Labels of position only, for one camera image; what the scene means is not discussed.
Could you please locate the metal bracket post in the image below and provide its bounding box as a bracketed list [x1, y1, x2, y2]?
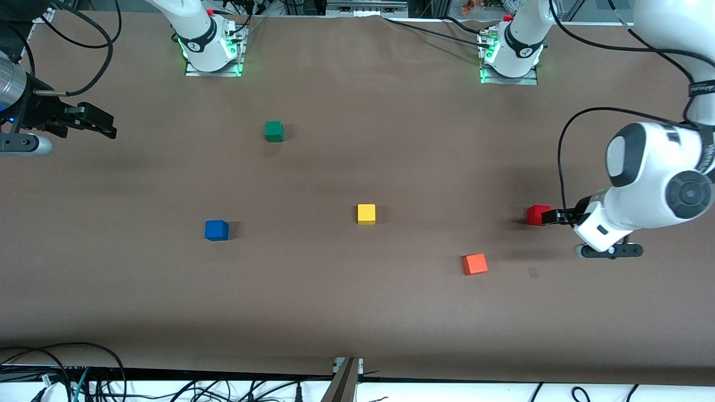
[321, 357, 364, 402]

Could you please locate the green floor cable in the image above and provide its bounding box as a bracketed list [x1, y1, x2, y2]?
[71, 367, 90, 402]

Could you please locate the silver aluminium rail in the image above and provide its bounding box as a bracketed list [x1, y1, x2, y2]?
[326, 0, 409, 15]

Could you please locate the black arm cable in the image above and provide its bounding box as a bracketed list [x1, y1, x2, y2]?
[20, 0, 122, 97]
[549, 0, 702, 216]

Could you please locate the brown paper table cover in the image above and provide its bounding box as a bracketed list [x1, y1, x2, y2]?
[0, 10, 715, 386]

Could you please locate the orange cube block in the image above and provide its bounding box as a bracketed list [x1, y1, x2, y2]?
[463, 253, 488, 276]

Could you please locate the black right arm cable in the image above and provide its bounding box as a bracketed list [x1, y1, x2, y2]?
[20, 0, 122, 97]

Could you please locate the black looped floor cable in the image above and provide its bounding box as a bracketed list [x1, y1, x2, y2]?
[0, 342, 128, 402]

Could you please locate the black table cable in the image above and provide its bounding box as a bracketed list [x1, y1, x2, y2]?
[383, 17, 492, 49]
[441, 16, 492, 35]

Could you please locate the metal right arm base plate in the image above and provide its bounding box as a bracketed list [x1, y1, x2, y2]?
[185, 25, 247, 78]

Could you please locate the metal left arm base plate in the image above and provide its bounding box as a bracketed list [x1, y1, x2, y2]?
[479, 31, 539, 85]

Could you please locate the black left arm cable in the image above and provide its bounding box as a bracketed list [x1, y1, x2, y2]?
[549, 0, 702, 216]

